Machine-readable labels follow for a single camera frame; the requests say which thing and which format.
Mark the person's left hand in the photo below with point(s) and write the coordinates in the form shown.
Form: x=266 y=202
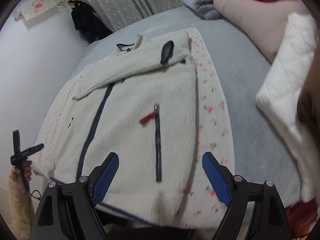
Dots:
x=27 y=172

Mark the grey bed sheet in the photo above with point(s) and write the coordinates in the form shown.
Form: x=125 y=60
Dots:
x=229 y=60

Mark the black hanging coat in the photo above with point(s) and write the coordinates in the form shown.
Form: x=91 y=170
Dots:
x=86 y=22

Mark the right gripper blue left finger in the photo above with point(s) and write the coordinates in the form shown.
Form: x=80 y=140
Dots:
x=101 y=178

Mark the light blue folded blanket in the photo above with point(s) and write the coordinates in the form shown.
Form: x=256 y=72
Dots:
x=205 y=9

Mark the pink folded blanket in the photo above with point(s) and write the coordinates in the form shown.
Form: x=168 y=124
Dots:
x=263 y=22

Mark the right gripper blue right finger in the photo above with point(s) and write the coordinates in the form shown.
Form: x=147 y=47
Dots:
x=219 y=177

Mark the cherry print white blanket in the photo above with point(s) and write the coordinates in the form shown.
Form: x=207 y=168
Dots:
x=57 y=113

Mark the brown folded garment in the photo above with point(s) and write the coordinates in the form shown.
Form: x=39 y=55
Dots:
x=308 y=101

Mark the white quilted folded garment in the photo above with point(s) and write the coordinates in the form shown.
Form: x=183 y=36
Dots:
x=278 y=96

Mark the beige fleece sleeve forearm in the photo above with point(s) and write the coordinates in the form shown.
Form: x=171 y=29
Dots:
x=22 y=212

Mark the white fleece zip jacket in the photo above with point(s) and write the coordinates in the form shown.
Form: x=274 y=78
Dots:
x=141 y=105

